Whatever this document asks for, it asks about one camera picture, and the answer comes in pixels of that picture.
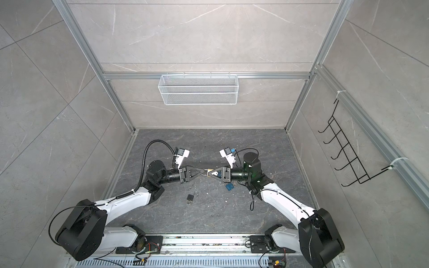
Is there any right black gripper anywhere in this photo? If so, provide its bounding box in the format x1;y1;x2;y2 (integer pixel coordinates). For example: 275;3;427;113
209;165;253;185

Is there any brass padlock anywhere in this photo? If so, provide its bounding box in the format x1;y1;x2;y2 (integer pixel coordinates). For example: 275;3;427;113
205;169;218;178

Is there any teal blue padlock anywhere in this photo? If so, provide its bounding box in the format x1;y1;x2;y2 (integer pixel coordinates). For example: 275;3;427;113
225;183;234;191

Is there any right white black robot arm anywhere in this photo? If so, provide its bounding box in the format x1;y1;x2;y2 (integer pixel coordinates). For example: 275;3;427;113
207;152;345;268

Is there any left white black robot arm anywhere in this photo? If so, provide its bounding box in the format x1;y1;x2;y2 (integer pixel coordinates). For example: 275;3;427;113
50;160;206;261

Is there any black padlock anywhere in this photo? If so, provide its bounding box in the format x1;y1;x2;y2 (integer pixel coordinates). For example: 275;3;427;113
187;194;194;204

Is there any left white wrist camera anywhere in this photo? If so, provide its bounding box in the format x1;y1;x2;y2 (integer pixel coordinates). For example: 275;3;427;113
173;148;190;169

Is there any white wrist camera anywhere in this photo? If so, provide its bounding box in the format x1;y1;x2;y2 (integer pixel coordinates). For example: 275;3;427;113
220;147;236;169
173;148;190;169

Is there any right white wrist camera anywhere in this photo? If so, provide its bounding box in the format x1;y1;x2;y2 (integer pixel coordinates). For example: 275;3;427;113
220;147;236;169

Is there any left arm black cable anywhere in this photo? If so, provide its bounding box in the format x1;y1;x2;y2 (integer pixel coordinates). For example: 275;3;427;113
133;140;175;192

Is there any aluminium mounting rail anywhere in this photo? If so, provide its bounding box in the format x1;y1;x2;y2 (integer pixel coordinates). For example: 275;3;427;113
65;233;346;258

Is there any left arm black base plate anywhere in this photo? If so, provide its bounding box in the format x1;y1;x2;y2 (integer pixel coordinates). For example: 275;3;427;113
115;235;164;255

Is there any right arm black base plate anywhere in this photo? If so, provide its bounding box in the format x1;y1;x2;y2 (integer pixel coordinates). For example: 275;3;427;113
244;235;299;253

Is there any white wire mesh basket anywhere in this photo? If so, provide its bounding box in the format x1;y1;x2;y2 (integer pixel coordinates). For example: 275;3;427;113
158;74;239;106

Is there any white slotted cable duct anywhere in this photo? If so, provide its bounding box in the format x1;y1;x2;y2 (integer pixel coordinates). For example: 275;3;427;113
76;256;271;268

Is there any black wire hook rack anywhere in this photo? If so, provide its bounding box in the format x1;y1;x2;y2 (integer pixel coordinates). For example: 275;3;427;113
317;99;394;188

